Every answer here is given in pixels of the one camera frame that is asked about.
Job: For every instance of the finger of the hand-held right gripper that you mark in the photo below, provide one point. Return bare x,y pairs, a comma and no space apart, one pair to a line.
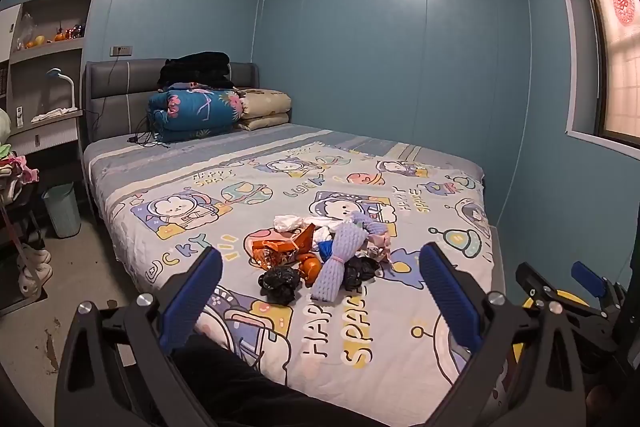
532,284
589,279

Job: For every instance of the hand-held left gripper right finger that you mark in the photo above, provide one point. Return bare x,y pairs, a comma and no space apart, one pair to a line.
450,297

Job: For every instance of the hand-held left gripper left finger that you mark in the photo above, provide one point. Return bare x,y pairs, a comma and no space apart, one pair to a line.
192,302

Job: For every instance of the yellow rimmed trash bin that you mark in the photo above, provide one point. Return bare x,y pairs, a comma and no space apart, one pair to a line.
575,295

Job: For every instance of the black plastic bag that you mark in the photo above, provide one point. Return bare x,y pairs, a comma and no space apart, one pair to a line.
360,272
280,284

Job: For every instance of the orange snack wrapper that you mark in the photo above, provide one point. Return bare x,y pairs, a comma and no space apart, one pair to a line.
280,249

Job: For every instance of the small purple foam net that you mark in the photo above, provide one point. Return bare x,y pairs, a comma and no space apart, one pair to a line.
367,222

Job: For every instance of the long purple foam net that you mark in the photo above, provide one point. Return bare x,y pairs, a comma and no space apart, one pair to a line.
332,272

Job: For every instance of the orange tangerine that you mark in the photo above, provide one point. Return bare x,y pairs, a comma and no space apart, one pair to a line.
310,269

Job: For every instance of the white tissue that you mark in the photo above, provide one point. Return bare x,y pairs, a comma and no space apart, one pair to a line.
290,222

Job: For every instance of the blue plastic bag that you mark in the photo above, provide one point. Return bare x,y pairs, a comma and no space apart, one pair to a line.
325,249

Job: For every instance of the person's dark trouser leg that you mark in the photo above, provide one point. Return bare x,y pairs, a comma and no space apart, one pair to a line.
240,387

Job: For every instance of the bed with cartoon sheet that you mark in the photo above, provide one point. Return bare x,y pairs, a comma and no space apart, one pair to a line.
400,187

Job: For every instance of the white slipper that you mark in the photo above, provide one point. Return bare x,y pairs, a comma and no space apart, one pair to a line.
37,279
32,259

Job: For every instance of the green wastebasket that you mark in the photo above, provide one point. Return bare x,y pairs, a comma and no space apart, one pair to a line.
62,212

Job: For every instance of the blue floral folded quilt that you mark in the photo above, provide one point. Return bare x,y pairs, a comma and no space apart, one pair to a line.
195,112

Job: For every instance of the window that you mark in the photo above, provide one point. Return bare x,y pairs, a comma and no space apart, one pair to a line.
620,82

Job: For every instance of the beige folded quilt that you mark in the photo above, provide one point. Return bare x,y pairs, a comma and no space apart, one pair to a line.
265,107

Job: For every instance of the pink clothes pile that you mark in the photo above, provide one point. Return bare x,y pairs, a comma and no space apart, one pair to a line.
20,167

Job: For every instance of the grey padded headboard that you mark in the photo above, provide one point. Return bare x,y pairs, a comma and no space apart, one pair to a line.
115,82

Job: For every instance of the black folded clothes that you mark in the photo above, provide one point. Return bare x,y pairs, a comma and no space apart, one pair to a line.
195,67

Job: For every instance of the white cloth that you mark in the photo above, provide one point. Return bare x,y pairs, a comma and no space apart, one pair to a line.
50,114

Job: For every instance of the white desk lamp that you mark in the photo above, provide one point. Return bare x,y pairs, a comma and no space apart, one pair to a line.
74,92

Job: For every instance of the white remote control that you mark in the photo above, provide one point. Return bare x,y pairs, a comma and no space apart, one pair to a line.
19,116

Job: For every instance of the red paper cutout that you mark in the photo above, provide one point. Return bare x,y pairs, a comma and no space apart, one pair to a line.
625,4

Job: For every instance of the white shelf unit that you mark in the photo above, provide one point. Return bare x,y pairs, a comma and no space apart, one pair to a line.
45,52

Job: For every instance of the colourful figurines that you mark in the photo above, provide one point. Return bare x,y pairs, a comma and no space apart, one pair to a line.
70,33

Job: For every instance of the small orange fruit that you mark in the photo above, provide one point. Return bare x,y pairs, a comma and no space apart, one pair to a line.
37,41

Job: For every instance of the clear plastic bag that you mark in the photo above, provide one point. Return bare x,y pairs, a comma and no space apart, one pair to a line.
27,24

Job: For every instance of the wall socket panel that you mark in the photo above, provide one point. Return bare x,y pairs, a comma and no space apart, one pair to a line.
121,51

